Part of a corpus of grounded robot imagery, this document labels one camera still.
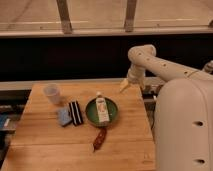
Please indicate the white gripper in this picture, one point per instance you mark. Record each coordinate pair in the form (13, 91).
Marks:
(135, 75)

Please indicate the black white striped eraser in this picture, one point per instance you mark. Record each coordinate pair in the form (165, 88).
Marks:
(75, 112)

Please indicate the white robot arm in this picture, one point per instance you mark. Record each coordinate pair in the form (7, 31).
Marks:
(183, 125)

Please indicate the white green bottle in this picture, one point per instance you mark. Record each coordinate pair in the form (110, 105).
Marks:
(102, 110)

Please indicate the green plate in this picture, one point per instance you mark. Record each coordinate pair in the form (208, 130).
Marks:
(92, 115)

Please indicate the red brown chili pepper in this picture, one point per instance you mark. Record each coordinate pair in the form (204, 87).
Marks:
(99, 139)

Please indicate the clear plastic cup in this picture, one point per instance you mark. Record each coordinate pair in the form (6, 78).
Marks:
(52, 92)

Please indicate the white object at right edge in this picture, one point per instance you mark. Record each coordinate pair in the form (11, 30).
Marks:
(208, 67)

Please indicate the blue object at left edge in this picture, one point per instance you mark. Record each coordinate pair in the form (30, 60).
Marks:
(4, 121)

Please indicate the right metal window post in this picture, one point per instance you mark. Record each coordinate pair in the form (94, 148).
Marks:
(130, 15)

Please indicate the metal window post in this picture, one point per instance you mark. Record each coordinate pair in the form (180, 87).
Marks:
(64, 16)
(130, 15)

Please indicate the left metal window post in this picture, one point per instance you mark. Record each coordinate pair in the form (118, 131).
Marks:
(64, 16)

